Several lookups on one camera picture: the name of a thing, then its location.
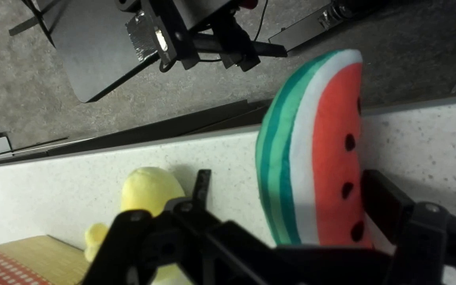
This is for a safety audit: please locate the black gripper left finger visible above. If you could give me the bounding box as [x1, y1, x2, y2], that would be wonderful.
[188, 168, 212, 212]

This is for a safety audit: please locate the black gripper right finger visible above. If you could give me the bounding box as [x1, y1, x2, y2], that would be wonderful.
[361, 168, 424, 250]

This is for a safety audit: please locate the plush watermelon slice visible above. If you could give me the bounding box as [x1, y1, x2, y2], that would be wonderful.
[253, 47, 377, 250]

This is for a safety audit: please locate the yellow plush banana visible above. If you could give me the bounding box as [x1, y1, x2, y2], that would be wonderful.
[82, 165, 193, 285]

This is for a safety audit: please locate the black perforated workbench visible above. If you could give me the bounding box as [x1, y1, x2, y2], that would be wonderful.
[8, 0, 187, 104]

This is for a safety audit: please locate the orange checkered cardboard box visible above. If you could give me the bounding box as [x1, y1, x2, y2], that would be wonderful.
[0, 234, 92, 285]

